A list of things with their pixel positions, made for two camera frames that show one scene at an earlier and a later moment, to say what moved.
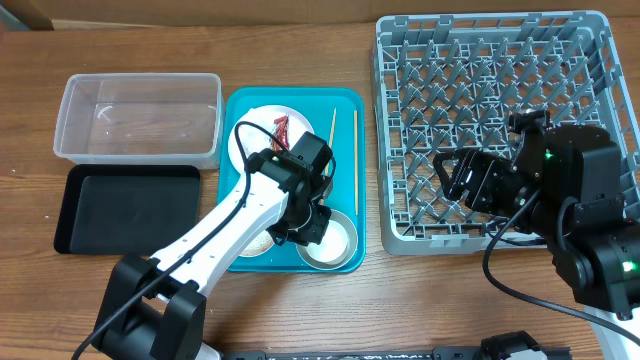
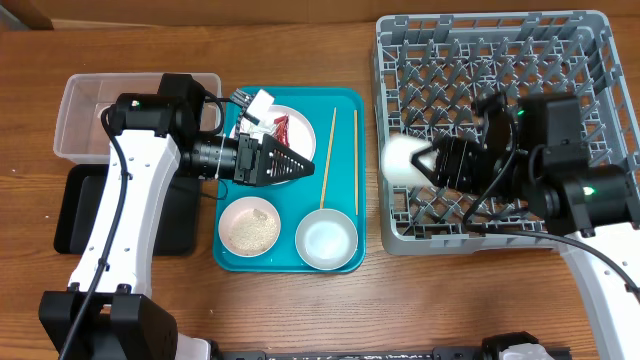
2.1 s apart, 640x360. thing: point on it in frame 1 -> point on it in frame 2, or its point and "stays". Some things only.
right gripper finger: (442, 171) -> (430, 175)
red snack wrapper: (281, 132) stays
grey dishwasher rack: (446, 83) stays
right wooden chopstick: (356, 160) stays
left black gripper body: (311, 223) -> (245, 162)
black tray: (127, 208) stays
